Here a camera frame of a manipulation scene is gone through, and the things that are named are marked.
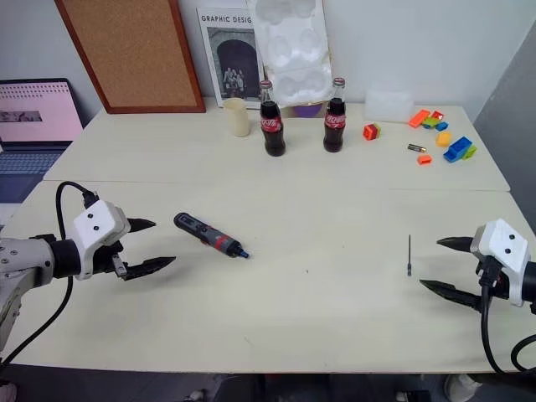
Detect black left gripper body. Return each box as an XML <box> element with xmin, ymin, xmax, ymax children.
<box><xmin>90</xmin><ymin>241</ymin><xmax>129</xmax><ymax>281</ymax></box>

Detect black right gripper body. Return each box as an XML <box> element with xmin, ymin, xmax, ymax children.
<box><xmin>474</xmin><ymin>255</ymin><xmax>511</xmax><ymax>301</ymax></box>

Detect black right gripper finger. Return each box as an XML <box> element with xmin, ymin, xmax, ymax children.
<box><xmin>435</xmin><ymin>235</ymin><xmax>477</xmax><ymax>254</ymax></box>
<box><xmin>419</xmin><ymin>279</ymin><xmax>483</xmax><ymax>312</ymax></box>

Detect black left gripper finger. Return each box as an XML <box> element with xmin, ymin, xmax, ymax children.
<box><xmin>121</xmin><ymin>256</ymin><xmax>178</xmax><ymax>281</ymax></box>
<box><xmin>126</xmin><ymin>217</ymin><xmax>157</xmax><ymax>235</ymax></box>

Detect grey red electric screwdriver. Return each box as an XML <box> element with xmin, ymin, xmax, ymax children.
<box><xmin>173</xmin><ymin>212</ymin><xmax>252</xmax><ymax>260</ymax></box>

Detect white shoe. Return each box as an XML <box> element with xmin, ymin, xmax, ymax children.
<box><xmin>442</xmin><ymin>373</ymin><xmax>483</xmax><ymax>402</ymax></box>

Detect large blue toy block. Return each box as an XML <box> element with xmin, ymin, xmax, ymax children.
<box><xmin>443</xmin><ymin>136</ymin><xmax>473</xmax><ymax>164</ymax></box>

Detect flat orange toy block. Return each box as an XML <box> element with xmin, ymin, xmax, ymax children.
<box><xmin>408</xmin><ymin>108</ymin><xmax>432</xmax><ymax>129</ymax></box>

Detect orange and green block stack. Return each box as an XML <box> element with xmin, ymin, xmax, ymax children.
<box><xmin>362</xmin><ymin>122</ymin><xmax>384</xmax><ymax>143</ymax></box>

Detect cream plastic cup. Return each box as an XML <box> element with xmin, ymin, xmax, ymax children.
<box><xmin>222</xmin><ymin>97</ymin><xmax>251</xmax><ymax>138</ymax></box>

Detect open laptop computer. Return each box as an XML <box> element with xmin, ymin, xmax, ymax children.
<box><xmin>0</xmin><ymin>77</ymin><xmax>85</xmax><ymax>203</ymax></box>

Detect translucent plastic box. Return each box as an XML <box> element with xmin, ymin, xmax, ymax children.
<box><xmin>364</xmin><ymin>89</ymin><xmax>416</xmax><ymax>124</ymax></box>

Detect glass cola bottle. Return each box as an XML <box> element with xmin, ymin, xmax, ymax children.
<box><xmin>258</xmin><ymin>80</ymin><xmax>287</xmax><ymax>158</ymax></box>
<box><xmin>322</xmin><ymin>77</ymin><xmax>348</xmax><ymax>153</ymax></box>

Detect cork board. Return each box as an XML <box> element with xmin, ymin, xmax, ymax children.
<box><xmin>54</xmin><ymin>0</ymin><xmax>208</xmax><ymax>116</ymax></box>

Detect graphic design book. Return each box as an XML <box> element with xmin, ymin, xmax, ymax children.
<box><xmin>196</xmin><ymin>7</ymin><xmax>266</xmax><ymax>111</ymax></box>

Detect purple round object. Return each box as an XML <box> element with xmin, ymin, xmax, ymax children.
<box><xmin>292</xmin><ymin>103</ymin><xmax>324</xmax><ymax>120</ymax></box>

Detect white foam packing tray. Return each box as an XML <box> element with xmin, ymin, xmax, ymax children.
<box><xmin>245</xmin><ymin>0</ymin><xmax>335</xmax><ymax>110</ymax></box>

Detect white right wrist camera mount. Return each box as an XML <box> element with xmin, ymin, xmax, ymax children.
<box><xmin>469</xmin><ymin>218</ymin><xmax>533</xmax><ymax>308</ymax></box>

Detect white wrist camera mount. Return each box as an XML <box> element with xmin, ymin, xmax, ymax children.
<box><xmin>68</xmin><ymin>199</ymin><xmax>131</xmax><ymax>281</ymax></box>
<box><xmin>469</xmin><ymin>218</ymin><xmax>533</xmax><ymax>308</ymax></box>

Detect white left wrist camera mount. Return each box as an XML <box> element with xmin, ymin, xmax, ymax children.
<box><xmin>68</xmin><ymin>199</ymin><xmax>131</xmax><ymax>281</ymax></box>

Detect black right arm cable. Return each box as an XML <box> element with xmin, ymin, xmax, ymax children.
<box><xmin>479</xmin><ymin>283</ymin><xmax>536</xmax><ymax>374</ymax></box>

